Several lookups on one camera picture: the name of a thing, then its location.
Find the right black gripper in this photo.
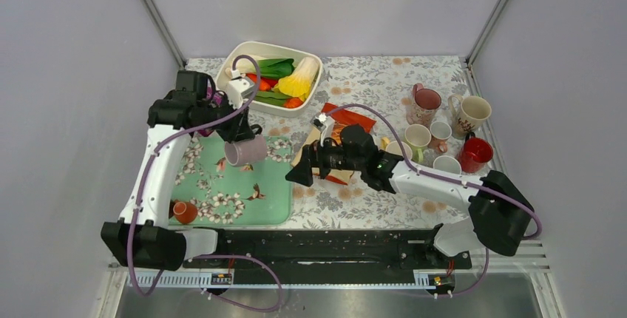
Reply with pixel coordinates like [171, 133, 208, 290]
[286, 131, 365, 187]

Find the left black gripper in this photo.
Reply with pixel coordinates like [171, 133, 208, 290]
[197, 94, 256, 143]

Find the lilac mug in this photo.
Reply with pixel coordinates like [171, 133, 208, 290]
[224, 135, 267, 167]

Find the yellow mug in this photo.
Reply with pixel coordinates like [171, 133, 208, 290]
[380, 137, 413, 159]

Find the light green mug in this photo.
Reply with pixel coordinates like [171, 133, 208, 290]
[404, 124, 431, 163]

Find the large pink patterned mug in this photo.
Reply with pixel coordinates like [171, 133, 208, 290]
[406, 83, 441, 127]

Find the small pink mug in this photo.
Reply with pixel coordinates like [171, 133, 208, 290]
[427, 121, 452, 154]

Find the salmon brown mug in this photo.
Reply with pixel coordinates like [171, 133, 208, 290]
[433, 155, 462, 175]

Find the small orange mug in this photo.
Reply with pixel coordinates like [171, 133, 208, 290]
[172, 201, 198, 225]

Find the cream floral mug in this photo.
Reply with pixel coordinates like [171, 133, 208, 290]
[447, 94, 492, 138]

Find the red mug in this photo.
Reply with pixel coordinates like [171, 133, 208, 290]
[457, 132, 494, 173]

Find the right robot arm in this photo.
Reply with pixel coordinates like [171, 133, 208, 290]
[285, 125, 536, 268]

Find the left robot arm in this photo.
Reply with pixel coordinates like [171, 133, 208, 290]
[101, 70, 260, 271]

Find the cassava chips bag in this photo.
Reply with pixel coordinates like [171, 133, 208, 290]
[291, 103, 376, 185]

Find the purple snack packet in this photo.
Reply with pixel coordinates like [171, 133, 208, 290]
[197, 86, 226, 137]

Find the toy green cucumber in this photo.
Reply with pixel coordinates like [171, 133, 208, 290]
[254, 91, 292, 107]

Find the toy orange carrot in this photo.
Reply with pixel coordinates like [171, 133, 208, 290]
[246, 73, 278, 92]

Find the green floral tray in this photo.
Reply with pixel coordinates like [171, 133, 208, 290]
[172, 136, 293, 227]

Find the toy bok choy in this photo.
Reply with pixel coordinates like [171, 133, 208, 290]
[237, 55, 295, 80]

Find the toy yellow cabbage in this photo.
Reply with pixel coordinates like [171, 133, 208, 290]
[274, 57, 319, 101]

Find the white rectangular vegetable bin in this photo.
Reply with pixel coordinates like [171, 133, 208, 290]
[214, 41, 323, 118]

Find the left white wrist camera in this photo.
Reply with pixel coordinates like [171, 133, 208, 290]
[225, 77, 257, 109]

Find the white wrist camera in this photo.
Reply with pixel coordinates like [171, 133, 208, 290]
[311, 113, 335, 146]
[225, 77, 257, 109]

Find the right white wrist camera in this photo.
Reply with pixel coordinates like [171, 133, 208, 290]
[311, 113, 335, 146]

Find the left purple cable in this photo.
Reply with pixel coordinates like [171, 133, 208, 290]
[126, 54, 284, 314]

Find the purple cable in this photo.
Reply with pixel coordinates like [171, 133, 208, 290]
[126, 54, 284, 314]
[323, 104, 543, 300]

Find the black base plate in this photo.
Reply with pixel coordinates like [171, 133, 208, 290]
[183, 229, 450, 285]

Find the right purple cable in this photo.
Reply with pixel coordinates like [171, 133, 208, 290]
[323, 104, 543, 300]

